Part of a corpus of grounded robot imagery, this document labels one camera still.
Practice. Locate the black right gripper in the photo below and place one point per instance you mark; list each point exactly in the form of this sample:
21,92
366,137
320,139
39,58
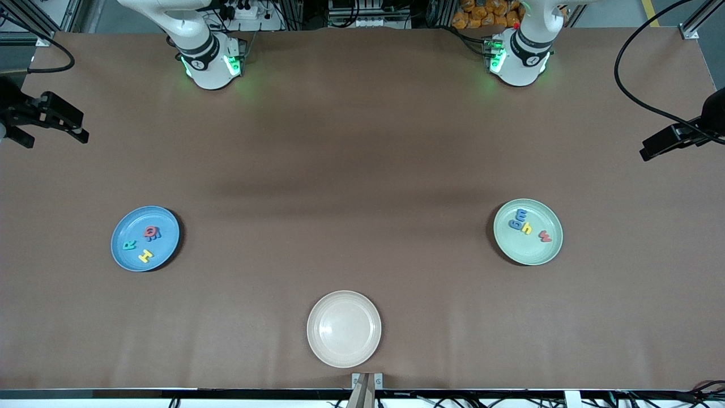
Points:
11,102

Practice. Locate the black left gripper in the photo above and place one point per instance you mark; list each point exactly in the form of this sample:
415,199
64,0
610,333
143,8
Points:
715,111

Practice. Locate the red foam letter Q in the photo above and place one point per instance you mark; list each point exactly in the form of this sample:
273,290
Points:
149,231

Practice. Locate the teal foam letter R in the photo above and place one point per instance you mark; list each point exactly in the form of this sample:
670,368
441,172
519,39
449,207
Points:
129,245

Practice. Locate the dark blue foam letter M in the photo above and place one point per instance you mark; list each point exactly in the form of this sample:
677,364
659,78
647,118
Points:
158,234

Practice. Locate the pink foam letter w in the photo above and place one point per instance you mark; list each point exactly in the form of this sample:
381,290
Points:
545,236

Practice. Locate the yellow foam letter H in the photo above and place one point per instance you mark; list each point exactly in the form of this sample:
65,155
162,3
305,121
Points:
527,229
146,255

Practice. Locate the light blue foam letter m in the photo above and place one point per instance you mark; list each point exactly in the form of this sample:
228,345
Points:
521,215

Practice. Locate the blue foam letter g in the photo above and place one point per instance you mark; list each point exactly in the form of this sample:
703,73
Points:
514,225

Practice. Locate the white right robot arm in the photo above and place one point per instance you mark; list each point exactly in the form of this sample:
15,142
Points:
212,71

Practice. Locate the blue plate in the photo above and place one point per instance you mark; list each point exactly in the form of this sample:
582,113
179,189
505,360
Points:
164,255

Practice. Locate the green plate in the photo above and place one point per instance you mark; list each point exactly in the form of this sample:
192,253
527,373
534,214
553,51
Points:
528,252

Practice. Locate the beige plate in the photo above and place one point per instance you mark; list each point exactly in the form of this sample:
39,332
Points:
344,328

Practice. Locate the white power strip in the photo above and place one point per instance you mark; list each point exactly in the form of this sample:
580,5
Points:
374,22
249,17

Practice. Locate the orange bags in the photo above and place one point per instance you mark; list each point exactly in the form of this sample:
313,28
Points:
481,14

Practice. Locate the aluminium frame post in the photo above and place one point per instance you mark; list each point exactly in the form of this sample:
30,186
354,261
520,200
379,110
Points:
699,20
34,17

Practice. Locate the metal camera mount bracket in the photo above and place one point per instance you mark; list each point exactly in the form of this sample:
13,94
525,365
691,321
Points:
367,391

